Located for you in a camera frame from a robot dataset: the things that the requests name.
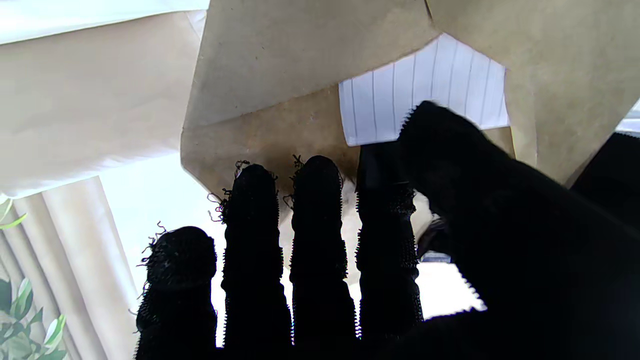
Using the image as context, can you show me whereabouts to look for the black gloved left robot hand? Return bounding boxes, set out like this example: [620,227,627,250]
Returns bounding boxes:
[567,131,640,226]

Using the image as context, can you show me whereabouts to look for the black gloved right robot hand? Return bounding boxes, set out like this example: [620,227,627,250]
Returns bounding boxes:
[135,100,640,360]

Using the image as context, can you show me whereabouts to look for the white lined letter paper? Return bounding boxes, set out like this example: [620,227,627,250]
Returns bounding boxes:
[338,32,511,147]

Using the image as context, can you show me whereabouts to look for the brown paper envelope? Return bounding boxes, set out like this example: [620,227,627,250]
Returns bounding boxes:
[180,0,640,201]

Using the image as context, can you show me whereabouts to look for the beige pleated curtain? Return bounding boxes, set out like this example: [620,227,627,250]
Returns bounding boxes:
[0,175,143,360]

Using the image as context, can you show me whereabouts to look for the tall green leafy plant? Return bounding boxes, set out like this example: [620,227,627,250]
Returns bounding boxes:
[0,200,68,360]

